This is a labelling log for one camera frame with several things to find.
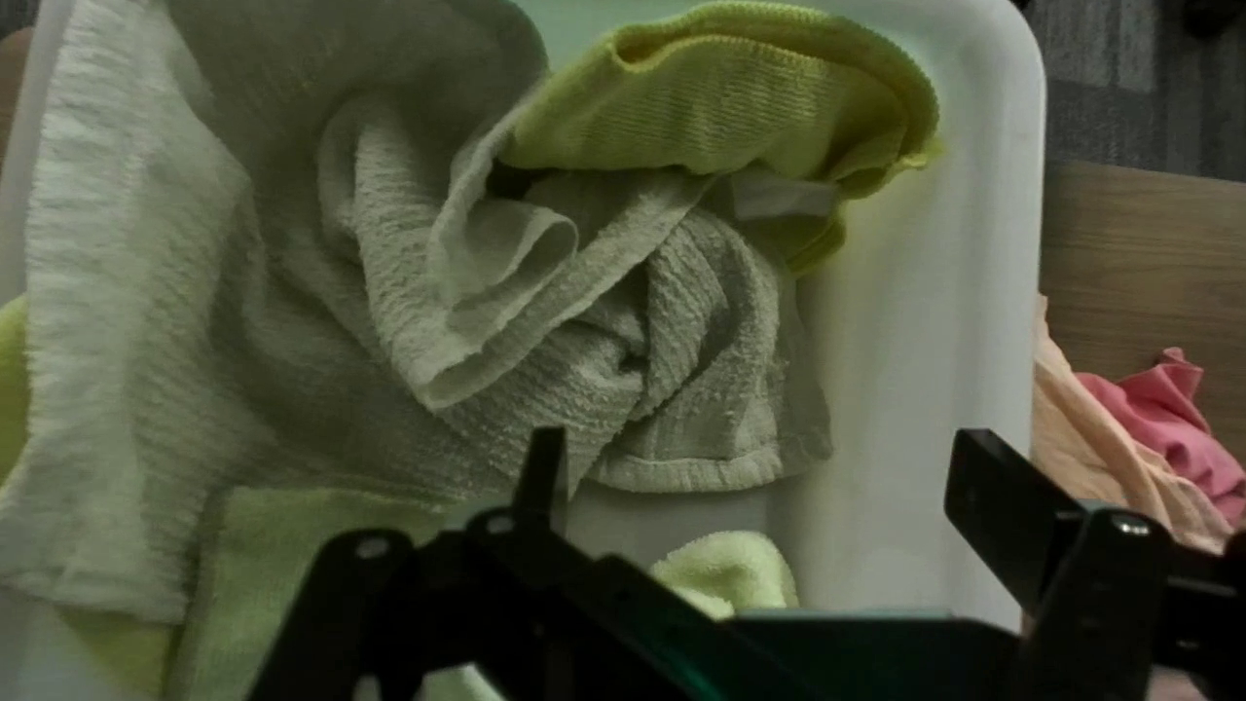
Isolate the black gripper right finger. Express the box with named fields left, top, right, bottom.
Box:
left=943, top=424, right=1181, bottom=701

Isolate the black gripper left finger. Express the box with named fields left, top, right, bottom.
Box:
left=246, top=424, right=811, bottom=701

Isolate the peach printed t-shirt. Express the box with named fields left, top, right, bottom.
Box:
left=1026, top=292, right=1239, bottom=558

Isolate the pale yellow towel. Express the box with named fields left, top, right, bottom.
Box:
left=0, top=292, right=802, bottom=701

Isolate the bright yellow-green towel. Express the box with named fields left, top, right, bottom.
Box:
left=495, top=0, right=943, bottom=274

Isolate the white plastic box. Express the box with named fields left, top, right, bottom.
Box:
left=0, top=0, right=1049, bottom=701

